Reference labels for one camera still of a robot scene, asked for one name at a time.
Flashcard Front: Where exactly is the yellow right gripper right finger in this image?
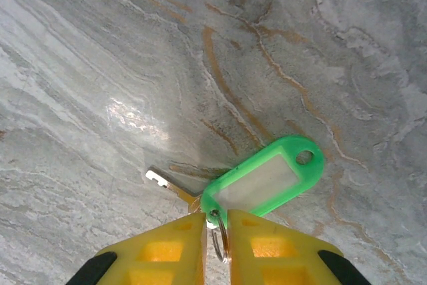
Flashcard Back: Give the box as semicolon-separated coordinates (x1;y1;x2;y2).
226;209;371;285

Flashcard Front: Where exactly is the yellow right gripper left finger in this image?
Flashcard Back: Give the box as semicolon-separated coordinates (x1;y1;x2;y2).
66;212;206;285

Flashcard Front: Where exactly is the small steel split ring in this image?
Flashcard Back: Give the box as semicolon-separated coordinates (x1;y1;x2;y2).
206;209;232;264

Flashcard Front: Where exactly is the green plastic key tag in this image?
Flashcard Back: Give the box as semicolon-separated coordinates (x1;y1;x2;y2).
201;135;325;216

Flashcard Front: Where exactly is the small metal key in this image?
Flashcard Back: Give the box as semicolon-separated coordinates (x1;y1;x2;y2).
145;166;206;215

